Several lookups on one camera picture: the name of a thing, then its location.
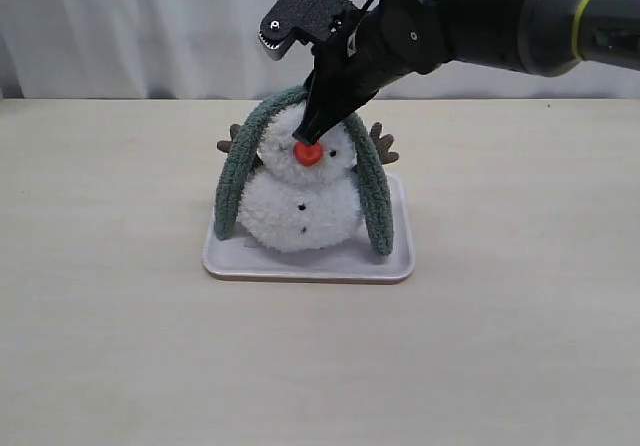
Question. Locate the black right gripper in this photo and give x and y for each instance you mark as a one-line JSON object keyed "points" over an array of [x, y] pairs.
{"points": [[349, 69]]}

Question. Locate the green fleece scarf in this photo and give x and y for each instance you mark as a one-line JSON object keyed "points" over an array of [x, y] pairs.
{"points": [[230, 186]]}

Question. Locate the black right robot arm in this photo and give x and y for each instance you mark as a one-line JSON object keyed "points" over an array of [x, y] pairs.
{"points": [[544, 38]]}

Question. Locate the white plush snowman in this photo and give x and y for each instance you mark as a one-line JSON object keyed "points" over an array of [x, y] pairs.
{"points": [[300, 201]]}

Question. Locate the white rectangular plastic tray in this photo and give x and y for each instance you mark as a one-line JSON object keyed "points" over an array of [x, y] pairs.
{"points": [[241, 258]]}

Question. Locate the white background curtain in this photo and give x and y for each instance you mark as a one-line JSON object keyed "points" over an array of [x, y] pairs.
{"points": [[133, 49]]}

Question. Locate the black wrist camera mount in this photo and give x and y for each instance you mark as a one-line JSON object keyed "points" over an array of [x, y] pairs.
{"points": [[301, 20]]}

